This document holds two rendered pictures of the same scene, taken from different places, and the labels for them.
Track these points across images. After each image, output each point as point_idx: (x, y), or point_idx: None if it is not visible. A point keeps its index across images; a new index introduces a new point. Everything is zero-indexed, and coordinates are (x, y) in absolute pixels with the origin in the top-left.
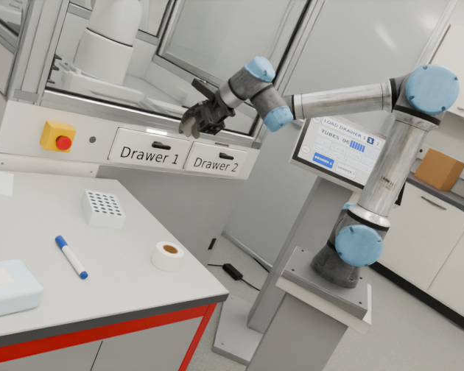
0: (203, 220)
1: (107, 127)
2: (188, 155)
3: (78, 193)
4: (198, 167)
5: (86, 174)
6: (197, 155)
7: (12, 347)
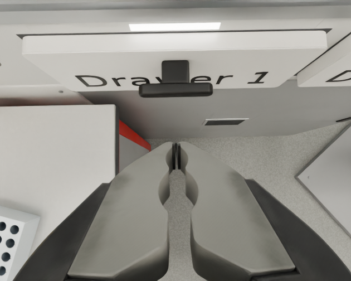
0: (336, 110)
1: None
2: (318, 57)
3: (0, 173)
4: (344, 81)
5: (57, 93)
6: None
7: None
